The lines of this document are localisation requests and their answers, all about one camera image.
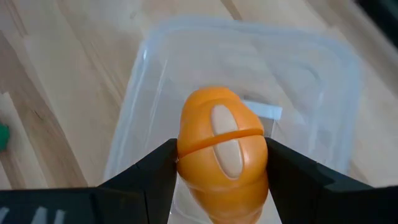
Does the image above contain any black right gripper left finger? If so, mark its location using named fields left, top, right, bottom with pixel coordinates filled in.
left=0, top=138, right=178, bottom=224

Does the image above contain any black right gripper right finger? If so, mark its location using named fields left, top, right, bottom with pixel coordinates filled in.
left=264, top=136, right=398, bottom=224

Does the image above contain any green toy bell pepper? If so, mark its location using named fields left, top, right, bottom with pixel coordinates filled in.
left=0, top=123, right=10, bottom=152

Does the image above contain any orange toy bell pepper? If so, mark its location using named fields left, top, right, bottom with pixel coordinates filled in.
left=176, top=86, right=270, bottom=224

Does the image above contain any clear plastic tupperware container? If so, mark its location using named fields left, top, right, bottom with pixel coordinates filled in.
left=104, top=17, right=363, bottom=224

